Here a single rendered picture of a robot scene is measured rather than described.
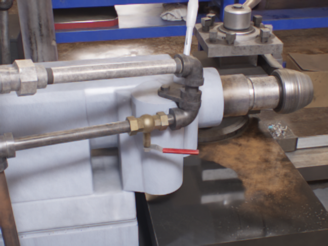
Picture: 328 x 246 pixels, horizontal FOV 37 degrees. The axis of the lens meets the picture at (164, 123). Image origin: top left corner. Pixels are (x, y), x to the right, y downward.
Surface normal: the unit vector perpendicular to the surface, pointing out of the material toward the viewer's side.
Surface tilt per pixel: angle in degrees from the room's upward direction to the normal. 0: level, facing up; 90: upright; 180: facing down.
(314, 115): 0
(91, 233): 89
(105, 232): 90
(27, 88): 101
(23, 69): 56
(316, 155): 0
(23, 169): 70
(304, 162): 0
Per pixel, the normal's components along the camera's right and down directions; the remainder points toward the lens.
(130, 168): -0.56, 0.22
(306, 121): 0.00, -0.88
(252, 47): 0.14, 0.48
